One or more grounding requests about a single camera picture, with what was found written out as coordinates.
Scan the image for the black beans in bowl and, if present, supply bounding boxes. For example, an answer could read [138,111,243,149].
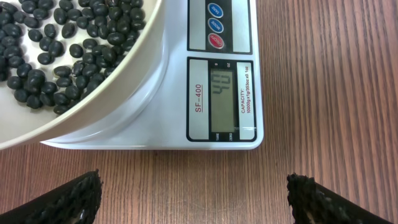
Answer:
[1,0,146,115]

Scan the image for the white bowl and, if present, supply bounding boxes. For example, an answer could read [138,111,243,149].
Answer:
[1,0,165,149]

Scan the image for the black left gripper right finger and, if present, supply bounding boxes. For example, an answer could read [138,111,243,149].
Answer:
[287,173,391,224]

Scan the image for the white digital kitchen scale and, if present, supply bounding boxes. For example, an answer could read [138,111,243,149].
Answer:
[47,0,264,150]

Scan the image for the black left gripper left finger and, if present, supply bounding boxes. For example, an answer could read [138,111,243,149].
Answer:
[1,170,103,224]

